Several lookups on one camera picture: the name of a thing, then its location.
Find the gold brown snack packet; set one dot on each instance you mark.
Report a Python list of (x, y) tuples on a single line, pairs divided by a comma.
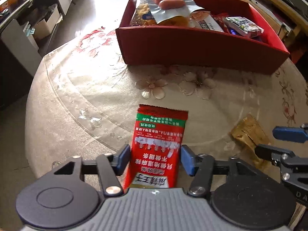
[(248, 134)]

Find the floral beige tablecloth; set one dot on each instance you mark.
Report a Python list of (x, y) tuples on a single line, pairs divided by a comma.
[(83, 102)]

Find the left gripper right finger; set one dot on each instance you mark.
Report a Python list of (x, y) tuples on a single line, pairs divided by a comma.
[(200, 167)]

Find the red spicy strip packet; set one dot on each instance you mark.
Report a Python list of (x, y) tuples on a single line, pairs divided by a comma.
[(155, 147)]

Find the silver duck snack packet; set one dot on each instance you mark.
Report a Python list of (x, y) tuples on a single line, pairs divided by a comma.
[(203, 20)]

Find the long dark side table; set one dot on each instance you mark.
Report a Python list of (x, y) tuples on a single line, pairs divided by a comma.
[(21, 54)]

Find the red cardboard box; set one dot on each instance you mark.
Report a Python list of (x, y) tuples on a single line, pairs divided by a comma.
[(170, 45)]

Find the red Trolli gummy bag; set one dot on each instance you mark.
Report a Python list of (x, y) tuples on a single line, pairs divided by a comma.
[(219, 19)]

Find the clear yellow egg crisp bag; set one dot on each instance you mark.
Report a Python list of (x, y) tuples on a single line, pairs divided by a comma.
[(143, 17)]

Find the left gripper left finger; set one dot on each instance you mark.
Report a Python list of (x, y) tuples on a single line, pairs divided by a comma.
[(109, 167)]

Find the wooden TV cabinet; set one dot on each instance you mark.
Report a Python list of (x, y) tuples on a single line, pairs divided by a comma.
[(284, 20)]

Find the white cardboard box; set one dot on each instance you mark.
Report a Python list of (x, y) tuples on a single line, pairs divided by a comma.
[(46, 26)]

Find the Kaprons wafer packet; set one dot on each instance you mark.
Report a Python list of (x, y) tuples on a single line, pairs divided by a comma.
[(243, 26)]

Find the blue wafer biscuit pack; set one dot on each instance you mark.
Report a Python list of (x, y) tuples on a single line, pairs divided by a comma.
[(233, 32)]

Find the vacuum packed sausages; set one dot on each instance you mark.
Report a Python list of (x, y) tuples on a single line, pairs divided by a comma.
[(172, 12)]

